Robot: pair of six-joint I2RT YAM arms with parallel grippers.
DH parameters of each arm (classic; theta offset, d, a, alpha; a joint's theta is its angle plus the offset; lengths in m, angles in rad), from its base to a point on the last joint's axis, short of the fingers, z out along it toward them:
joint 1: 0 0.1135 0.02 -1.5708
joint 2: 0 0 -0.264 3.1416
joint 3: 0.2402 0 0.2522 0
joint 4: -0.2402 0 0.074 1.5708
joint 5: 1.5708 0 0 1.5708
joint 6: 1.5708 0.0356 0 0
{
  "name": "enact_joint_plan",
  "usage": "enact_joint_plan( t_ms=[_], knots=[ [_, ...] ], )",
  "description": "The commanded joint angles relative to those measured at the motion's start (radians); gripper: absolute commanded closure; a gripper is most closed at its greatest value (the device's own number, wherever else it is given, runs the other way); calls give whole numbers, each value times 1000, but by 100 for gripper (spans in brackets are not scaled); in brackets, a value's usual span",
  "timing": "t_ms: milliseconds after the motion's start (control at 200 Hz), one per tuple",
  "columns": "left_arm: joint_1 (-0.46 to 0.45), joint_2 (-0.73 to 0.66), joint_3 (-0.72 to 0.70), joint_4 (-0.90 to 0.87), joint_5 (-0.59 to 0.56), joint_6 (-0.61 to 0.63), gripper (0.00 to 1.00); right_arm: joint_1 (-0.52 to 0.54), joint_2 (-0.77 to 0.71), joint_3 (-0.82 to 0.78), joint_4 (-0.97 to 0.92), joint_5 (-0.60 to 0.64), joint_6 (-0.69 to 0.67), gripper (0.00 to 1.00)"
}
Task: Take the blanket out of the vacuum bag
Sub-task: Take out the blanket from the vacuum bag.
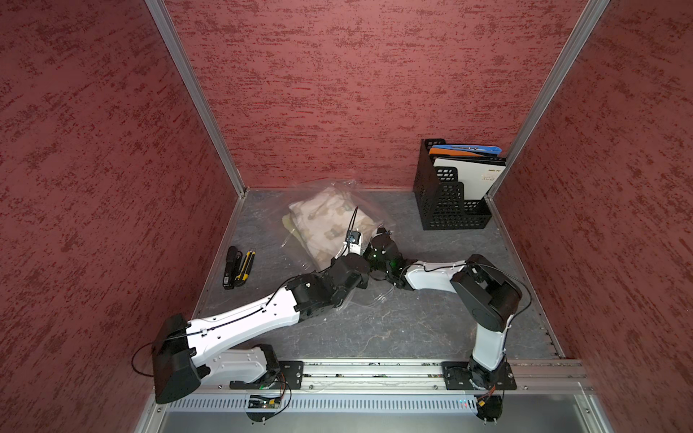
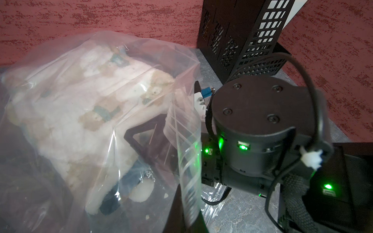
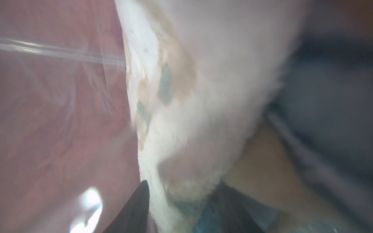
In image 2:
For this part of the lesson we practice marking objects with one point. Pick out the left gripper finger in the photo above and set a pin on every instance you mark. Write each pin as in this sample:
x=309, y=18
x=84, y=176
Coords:
x=176, y=222

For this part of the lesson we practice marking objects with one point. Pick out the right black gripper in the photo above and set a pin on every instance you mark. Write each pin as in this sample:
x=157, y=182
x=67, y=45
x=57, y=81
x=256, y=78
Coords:
x=200, y=156

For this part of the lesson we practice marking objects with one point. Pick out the clear plastic vacuum bag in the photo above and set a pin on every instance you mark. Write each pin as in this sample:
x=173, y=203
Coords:
x=36, y=199

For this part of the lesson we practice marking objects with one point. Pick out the white bear-pattern blanket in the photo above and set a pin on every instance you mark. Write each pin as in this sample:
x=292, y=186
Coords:
x=75, y=109

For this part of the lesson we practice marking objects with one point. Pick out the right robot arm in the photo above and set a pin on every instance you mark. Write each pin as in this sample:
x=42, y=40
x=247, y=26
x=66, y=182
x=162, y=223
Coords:
x=263, y=132

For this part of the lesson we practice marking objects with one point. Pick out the black mesh file organizer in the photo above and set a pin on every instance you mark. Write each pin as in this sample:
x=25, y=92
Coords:
x=235, y=33

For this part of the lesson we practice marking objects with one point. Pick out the white paper folder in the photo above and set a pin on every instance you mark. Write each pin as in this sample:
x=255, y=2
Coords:
x=298, y=4

